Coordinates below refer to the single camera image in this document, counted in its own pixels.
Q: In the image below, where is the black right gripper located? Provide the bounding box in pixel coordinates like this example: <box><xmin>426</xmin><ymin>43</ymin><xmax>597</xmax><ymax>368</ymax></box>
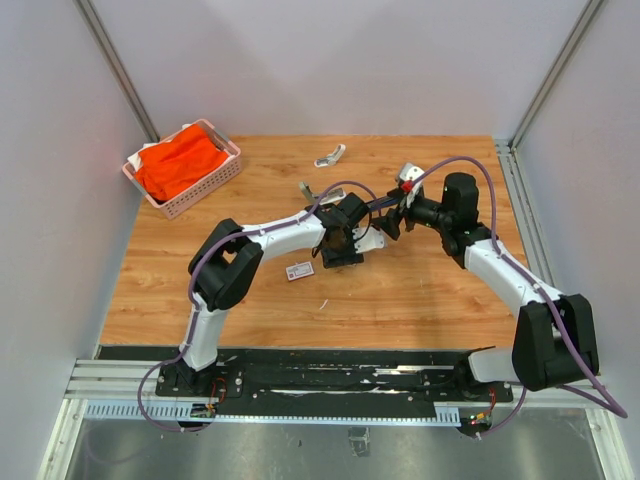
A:
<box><xmin>371</xmin><ymin>186</ymin><xmax>453</xmax><ymax>240</ymax></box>

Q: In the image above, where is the grey white stapler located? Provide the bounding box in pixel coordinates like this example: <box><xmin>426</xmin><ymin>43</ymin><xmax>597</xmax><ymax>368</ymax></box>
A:
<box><xmin>298</xmin><ymin>181</ymin><xmax>346</xmax><ymax>205</ymax></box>

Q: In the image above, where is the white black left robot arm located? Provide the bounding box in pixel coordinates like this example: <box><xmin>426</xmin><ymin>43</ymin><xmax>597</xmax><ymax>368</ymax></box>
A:
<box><xmin>175</xmin><ymin>193</ymin><xmax>371</xmax><ymax>396</ymax></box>

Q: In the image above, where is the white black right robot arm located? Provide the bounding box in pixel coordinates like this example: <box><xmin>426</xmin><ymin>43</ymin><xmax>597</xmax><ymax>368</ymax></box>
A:
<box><xmin>374</xmin><ymin>164</ymin><xmax>599</xmax><ymax>400</ymax></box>

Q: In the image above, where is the pink plastic basket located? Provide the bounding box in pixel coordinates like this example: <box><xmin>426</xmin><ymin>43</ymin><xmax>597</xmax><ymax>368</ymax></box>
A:
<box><xmin>122</xmin><ymin>119</ymin><xmax>242</xmax><ymax>219</ymax></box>

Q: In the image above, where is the orange cloth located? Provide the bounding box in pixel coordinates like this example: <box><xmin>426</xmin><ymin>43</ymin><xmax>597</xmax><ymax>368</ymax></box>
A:
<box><xmin>134</xmin><ymin>124</ymin><xmax>229</xmax><ymax>202</ymax></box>

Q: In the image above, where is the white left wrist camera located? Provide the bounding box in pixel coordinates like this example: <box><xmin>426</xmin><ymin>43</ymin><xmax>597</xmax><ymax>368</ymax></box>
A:
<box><xmin>352</xmin><ymin>227</ymin><xmax>387</xmax><ymax>254</ymax></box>

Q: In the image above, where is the right aluminium frame post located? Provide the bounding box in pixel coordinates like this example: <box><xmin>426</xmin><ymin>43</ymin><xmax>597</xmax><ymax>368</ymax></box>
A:
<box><xmin>508</xmin><ymin>0</ymin><xmax>611</xmax><ymax>149</ymax></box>

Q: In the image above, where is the aluminium frame post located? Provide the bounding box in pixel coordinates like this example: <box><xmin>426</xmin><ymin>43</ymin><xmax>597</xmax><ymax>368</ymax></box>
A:
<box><xmin>73</xmin><ymin>0</ymin><xmax>160</xmax><ymax>141</ymax></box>
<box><xmin>508</xmin><ymin>0</ymin><xmax>611</xmax><ymax>149</ymax></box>

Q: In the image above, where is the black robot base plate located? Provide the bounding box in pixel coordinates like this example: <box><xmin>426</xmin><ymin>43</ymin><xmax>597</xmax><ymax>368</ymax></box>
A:
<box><xmin>97</xmin><ymin>346</ymin><xmax>523</xmax><ymax>427</ymax></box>

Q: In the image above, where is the grey slotted cable duct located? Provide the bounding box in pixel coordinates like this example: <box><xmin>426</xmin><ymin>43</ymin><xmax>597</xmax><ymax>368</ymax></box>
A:
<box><xmin>84</xmin><ymin>400</ymin><xmax>462</xmax><ymax>427</ymax></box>

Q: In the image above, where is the left aluminium frame post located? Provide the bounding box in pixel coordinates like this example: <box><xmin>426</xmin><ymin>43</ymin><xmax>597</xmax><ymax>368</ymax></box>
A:
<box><xmin>73</xmin><ymin>0</ymin><xmax>160</xmax><ymax>141</ymax></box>

